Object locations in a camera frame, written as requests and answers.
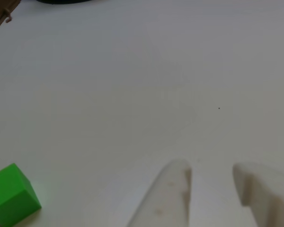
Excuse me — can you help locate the green cube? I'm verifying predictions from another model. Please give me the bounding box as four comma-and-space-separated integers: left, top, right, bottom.
0, 162, 42, 227

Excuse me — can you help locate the dark round stand base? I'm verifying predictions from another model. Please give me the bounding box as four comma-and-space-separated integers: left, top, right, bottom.
35, 0, 93, 5

